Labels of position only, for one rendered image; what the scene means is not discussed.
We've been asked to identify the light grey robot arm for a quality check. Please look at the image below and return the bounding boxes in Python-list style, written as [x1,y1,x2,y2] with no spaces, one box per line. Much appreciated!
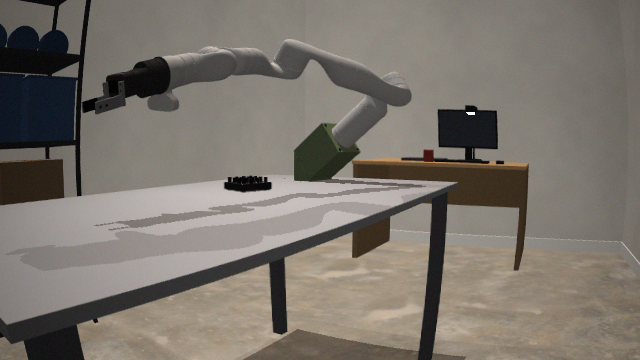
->
[177,39,412,148]

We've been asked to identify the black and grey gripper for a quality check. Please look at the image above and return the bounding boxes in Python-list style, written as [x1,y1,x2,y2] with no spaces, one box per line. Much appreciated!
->
[81,55,187,114]

